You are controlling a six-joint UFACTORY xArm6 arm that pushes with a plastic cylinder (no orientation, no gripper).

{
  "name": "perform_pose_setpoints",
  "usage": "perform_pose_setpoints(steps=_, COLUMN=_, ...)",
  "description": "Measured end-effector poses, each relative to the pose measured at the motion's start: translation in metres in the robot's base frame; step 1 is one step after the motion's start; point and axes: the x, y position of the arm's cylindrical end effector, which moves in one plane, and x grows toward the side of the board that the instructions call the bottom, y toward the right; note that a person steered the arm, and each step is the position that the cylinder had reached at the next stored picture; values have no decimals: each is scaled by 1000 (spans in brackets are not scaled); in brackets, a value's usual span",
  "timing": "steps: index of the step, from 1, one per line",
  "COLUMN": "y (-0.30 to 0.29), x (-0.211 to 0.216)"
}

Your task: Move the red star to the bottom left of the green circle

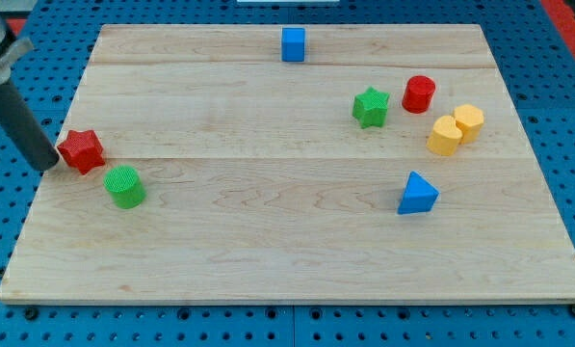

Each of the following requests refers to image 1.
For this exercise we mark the red star block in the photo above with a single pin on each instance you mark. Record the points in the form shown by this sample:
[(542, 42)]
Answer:
[(82, 150)]

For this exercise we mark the green star block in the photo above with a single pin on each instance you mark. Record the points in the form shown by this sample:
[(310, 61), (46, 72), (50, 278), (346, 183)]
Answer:
[(371, 107)]

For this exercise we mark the wooden board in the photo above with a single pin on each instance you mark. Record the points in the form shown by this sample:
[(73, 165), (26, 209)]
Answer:
[(262, 188)]

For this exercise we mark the blue cube block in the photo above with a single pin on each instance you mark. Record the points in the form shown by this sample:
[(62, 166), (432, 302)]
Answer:
[(293, 44)]

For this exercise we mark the blue triangle block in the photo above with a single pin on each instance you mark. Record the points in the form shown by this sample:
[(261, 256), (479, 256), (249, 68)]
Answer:
[(419, 195)]

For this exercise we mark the red cylinder block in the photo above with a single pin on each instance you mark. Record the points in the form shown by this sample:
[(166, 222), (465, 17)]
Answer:
[(418, 94)]

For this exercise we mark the green cylinder block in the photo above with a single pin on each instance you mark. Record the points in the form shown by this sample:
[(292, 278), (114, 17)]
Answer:
[(124, 186)]

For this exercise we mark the yellow heart block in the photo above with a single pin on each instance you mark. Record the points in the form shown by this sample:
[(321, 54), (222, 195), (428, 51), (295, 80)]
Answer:
[(445, 136)]

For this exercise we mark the yellow hexagon block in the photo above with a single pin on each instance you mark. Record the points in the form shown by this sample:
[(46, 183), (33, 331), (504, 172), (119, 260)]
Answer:
[(470, 120)]

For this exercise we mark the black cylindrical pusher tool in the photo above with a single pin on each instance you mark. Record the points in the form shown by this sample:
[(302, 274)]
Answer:
[(19, 123)]

